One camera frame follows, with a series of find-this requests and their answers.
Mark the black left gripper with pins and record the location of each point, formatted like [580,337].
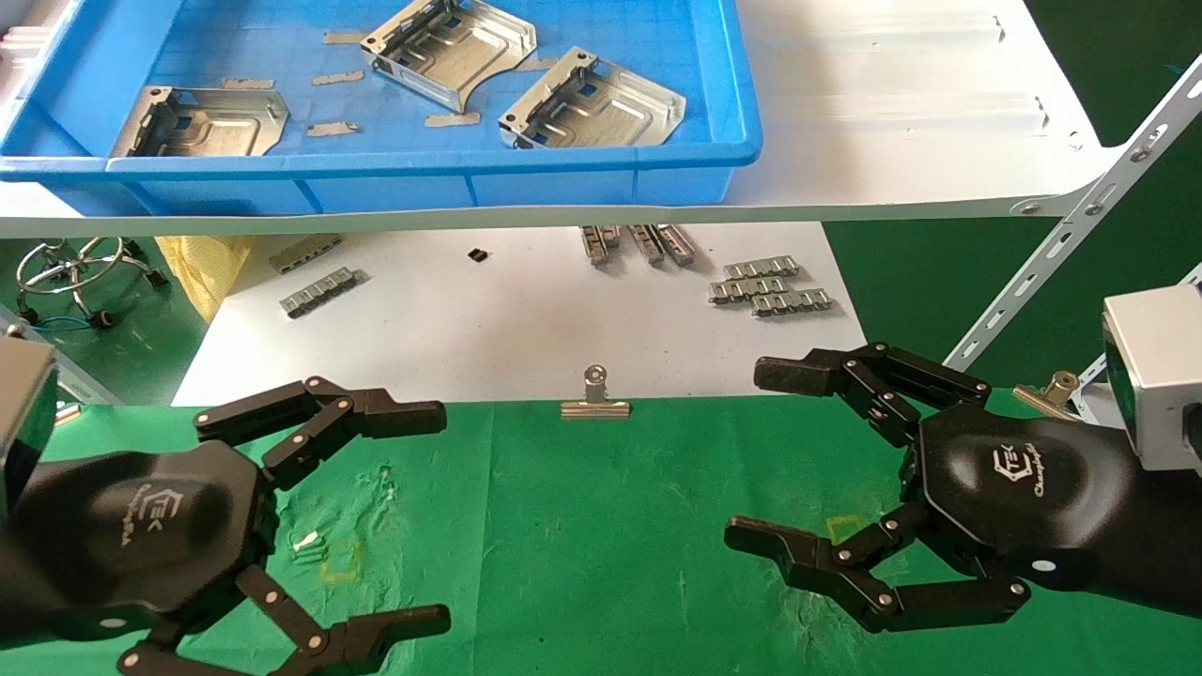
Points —
[150,535]

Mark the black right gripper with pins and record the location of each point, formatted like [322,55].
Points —
[1014,488]

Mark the metal bracket plate part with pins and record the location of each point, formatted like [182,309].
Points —
[601,108]
[211,122]
[451,52]

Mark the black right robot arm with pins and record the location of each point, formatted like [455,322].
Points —
[1164,545]

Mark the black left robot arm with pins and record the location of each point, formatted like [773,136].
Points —
[17,587]

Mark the small white scrap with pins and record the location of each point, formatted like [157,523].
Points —
[307,541]

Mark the gold binder clip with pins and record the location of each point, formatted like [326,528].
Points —
[1044,398]

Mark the small grey metal clip strip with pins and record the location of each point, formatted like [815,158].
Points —
[761,268]
[747,289]
[305,253]
[677,243]
[647,243]
[597,244]
[317,292]
[792,301]

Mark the white paper sheet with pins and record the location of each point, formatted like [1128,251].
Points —
[470,329]

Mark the green table cloth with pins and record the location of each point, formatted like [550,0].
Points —
[610,563]

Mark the silver binder clip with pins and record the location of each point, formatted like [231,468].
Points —
[595,407]
[68,414]

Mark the yellow cloth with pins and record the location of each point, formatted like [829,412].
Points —
[202,268]

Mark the blue plastic bin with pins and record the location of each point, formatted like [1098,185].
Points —
[376,192]

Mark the white metal shelf board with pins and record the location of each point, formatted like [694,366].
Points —
[892,113]

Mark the chrome chair base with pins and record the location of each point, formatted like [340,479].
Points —
[75,277]

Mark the tan tape strip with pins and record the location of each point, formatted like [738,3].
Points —
[331,129]
[543,65]
[338,77]
[340,38]
[452,120]
[247,84]

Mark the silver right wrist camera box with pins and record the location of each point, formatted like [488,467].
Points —
[1164,376]

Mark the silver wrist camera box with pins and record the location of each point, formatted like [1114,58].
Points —
[23,413]
[1164,376]

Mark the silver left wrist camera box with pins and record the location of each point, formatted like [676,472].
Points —
[23,413]

